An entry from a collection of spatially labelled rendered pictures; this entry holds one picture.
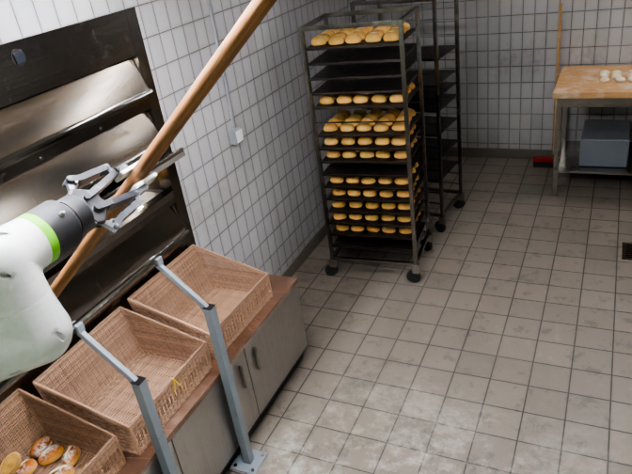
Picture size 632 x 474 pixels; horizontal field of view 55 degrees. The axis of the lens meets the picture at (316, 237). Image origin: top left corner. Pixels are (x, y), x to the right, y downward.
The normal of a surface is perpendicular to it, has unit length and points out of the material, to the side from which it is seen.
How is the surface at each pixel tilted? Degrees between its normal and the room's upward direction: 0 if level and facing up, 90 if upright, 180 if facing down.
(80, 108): 70
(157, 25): 90
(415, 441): 0
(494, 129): 90
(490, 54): 90
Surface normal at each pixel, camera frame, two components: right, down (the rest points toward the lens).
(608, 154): -0.41, 0.47
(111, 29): 0.90, 0.09
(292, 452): -0.13, -0.87
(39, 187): 0.80, -0.22
